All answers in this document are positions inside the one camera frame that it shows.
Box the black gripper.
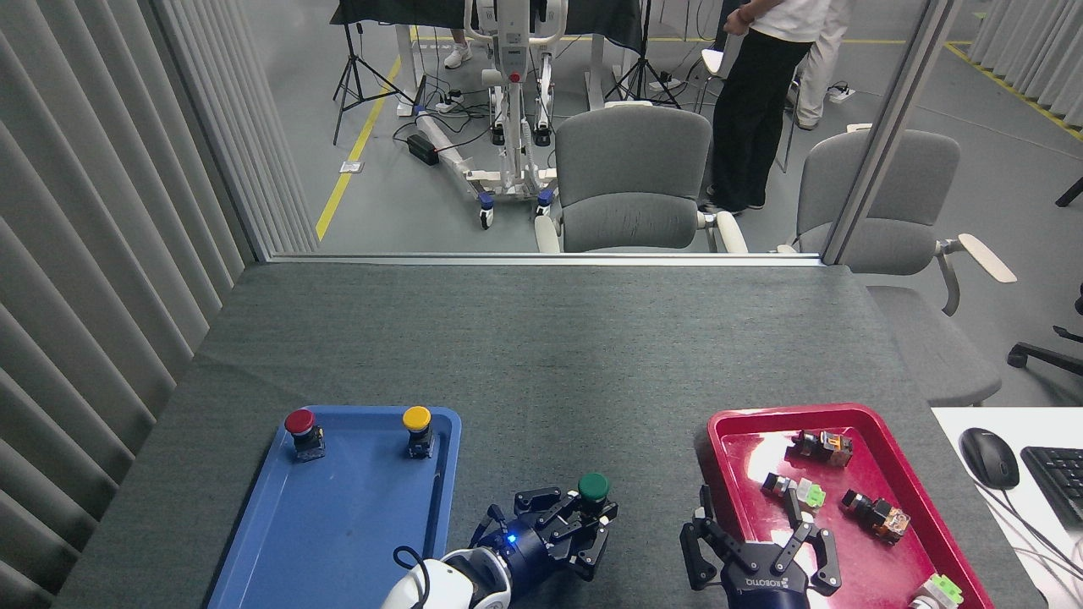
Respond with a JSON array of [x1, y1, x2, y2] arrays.
[[679, 485, 843, 609], [487, 486, 618, 593]]

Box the green push button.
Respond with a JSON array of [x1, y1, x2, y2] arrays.
[[578, 472, 612, 518]]

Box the yellow push button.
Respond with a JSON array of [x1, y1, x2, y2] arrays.
[[402, 406, 436, 460]]

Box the red push button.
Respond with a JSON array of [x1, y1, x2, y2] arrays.
[[283, 409, 327, 464]]

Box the red plastic tray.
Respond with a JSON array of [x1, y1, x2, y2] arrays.
[[706, 403, 995, 609]]

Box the blue plastic tray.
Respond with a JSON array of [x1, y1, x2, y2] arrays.
[[207, 405, 463, 609]]

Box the black computer mouse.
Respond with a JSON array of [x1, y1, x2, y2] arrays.
[[959, 427, 1021, 491]]

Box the white desk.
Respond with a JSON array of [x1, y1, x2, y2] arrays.
[[931, 406, 1083, 609]]

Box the black keyboard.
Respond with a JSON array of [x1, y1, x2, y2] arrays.
[[1020, 446, 1083, 529]]

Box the black chair base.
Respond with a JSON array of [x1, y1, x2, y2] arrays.
[[1007, 283, 1083, 377]]

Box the grey office chair, cream armrests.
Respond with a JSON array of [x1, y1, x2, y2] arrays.
[[777, 123, 1018, 407], [535, 101, 749, 255]]

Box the black tripod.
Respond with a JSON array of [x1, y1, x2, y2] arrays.
[[605, 0, 682, 109], [333, 21, 415, 146]]

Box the white stand on wheels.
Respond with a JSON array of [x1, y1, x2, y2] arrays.
[[415, 0, 569, 231]]

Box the white plastic chair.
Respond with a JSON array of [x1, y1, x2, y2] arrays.
[[701, 47, 801, 174]]

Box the table with black cloth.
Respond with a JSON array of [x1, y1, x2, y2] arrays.
[[330, 0, 648, 115]]

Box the grey pleated curtain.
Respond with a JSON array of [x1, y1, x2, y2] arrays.
[[967, 0, 1083, 141], [0, 0, 255, 609]]

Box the grey switch with green base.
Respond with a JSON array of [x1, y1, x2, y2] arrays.
[[761, 472, 827, 513]]

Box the black switch with orange window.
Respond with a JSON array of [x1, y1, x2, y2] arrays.
[[785, 429, 854, 469]]

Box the black switch with orange base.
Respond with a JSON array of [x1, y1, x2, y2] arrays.
[[839, 489, 912, 545]]

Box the white switch with green base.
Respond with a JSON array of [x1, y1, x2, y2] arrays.
[[908, 573, 965, 609]]

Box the silver table rail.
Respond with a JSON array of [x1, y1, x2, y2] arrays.
[[267, 252, 826, 268]]

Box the black mouse cable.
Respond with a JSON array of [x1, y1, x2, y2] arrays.
[[986, 486, 1083, 584]]

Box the silver frame post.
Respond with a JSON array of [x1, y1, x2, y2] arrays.
[[140, 0, 273, 263], [821, 0, 970, 266]]

